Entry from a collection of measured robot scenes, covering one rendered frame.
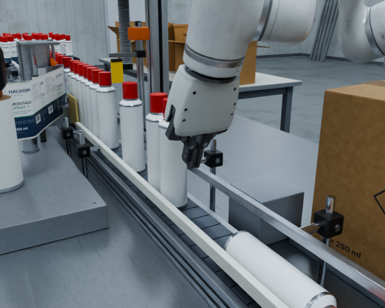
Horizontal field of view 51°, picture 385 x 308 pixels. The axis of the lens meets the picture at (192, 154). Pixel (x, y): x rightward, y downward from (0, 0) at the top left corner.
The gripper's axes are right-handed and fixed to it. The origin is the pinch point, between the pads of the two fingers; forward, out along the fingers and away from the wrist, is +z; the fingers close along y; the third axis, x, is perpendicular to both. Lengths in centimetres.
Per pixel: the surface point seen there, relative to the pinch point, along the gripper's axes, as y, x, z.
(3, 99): 24.8, -31.4, 5.6
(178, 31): -121, -231, 75
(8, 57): 5, -230, 92
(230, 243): 1.6, 16.2, 3.4
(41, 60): 9, -80, 22
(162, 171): 1.8, -5.6, 7.9
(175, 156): 0.1, -5.0, 4.2
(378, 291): -3.4, 33.3, -6.6
